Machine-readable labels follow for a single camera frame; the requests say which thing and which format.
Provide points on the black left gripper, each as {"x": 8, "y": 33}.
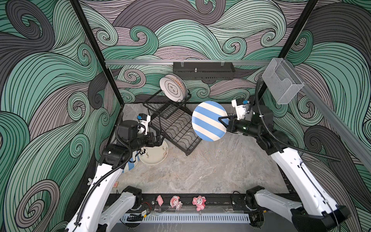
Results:
{"x": 152, "y": 143}

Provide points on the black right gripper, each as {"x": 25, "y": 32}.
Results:
{"x": 233, "y": 125}

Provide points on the blue striped plate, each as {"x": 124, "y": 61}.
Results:
{"x": 205, "y": 121}
{"x": 130, "y": 165}

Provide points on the cream floral painted plate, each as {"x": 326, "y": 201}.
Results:
{"x": 155, "y": 155}

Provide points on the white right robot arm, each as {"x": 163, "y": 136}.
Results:
{"x": 316, "y": 210}

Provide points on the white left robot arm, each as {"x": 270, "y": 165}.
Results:
{"x": 91, "y": 215}

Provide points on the small pink figurine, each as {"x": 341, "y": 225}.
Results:
{"x": 159, "y": 200}

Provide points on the pink white round figurine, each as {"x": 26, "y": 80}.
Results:
{"x": 176, "y": 203}

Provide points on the pink plush figurine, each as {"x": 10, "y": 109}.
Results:
{"x": 199, "y": 202}

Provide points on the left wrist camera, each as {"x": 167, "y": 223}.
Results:
{"x": 129, "y": 130}

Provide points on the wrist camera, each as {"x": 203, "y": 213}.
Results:
{"x": 129, "y": 130}
{"x": 241, "y": 107}

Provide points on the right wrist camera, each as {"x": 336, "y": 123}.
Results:
{"x": 241, "y": 107}

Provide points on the black wire dish rack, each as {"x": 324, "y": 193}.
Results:
{"x": 173, "y": 120}

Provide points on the black wall mounted tray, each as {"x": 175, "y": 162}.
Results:
{"x": 204, "y": 71}

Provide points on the clear acrylic wall box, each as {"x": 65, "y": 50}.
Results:
{"x": 282, "y": 80}

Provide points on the aluminium wall rail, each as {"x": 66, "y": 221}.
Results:
{"x": 171, "y": 62}

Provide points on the white slotted cable duct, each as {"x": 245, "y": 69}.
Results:
{"x": 193, "y": 218}

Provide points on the black corner frame post right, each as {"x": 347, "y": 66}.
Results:
{"x": 288, "y": 45}

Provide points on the black corner frame post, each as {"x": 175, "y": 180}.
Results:
{"x": 288, "y": 45}
{"x": 90, "y": 36}

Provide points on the black corner frame post left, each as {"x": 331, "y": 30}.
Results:
{"x": 90, "y": 36}

